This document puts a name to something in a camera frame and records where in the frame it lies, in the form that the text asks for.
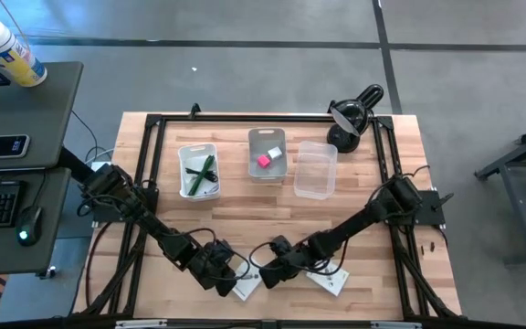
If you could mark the white charger adapter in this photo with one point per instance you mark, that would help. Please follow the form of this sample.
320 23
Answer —
275 153

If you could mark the white card reader box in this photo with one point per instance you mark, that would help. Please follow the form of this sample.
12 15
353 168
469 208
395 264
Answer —
333 283
249 288

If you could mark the dark metal cart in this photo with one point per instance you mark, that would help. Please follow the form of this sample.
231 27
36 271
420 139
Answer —
518 219

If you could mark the black frame clamp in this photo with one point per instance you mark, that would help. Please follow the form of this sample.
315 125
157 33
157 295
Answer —
195 109

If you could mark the black desk lamp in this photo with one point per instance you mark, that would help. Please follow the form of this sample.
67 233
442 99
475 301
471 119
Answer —
345 139

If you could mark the black smartphone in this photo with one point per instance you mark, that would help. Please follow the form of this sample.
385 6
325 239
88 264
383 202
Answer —
0 146

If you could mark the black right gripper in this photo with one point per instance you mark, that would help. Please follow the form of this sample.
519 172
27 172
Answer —
295 264

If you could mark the grey plastic bin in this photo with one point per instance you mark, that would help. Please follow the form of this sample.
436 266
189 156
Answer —
274 170

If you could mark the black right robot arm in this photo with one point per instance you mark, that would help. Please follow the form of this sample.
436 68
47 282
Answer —
354 224

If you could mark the black computer mouse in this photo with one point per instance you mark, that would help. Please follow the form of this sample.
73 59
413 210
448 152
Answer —
29 224

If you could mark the clear plastic bin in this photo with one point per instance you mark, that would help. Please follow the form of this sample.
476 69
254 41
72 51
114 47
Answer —
315 173

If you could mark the white plastic bin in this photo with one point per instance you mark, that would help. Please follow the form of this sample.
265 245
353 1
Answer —
199 151

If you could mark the desk caster wheel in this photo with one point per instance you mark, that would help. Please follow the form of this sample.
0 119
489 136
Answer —
50 272

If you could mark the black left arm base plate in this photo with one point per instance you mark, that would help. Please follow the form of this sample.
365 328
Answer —
103 215

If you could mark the black clamp lever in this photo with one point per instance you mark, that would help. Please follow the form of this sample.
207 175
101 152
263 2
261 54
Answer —
443 201

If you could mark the silver metal bracket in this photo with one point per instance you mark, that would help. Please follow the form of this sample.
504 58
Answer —
395 325
139 325

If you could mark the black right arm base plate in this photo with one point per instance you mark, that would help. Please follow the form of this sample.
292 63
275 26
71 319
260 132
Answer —
432 205

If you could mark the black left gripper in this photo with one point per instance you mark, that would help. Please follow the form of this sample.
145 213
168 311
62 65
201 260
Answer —
215 267

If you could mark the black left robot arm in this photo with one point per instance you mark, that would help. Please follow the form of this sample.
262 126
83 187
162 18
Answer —
144 215

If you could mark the black aluminium table frame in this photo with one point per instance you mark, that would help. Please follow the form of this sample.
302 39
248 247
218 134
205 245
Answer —
267 118

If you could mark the dark side desk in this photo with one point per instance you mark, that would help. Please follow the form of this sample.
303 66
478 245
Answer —
39 114

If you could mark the wipes canister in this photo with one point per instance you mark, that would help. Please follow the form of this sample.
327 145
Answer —
12 55

